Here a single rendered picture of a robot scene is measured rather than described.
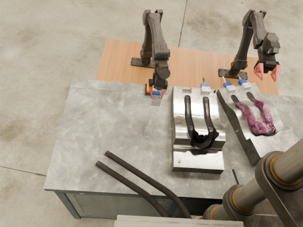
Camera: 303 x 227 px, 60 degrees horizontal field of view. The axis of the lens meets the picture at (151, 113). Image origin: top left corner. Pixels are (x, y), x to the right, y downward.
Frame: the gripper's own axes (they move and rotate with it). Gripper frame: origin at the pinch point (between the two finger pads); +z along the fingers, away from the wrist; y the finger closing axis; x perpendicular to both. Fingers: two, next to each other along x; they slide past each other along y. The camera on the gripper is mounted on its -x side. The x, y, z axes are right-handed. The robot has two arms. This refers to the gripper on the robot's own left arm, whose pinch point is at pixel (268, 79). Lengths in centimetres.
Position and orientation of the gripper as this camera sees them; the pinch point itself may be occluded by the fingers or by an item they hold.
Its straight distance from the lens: 136.4
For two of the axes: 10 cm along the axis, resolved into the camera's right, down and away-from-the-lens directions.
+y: 9.9, 1.2, 0.2
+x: -0.8, 5.2, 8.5
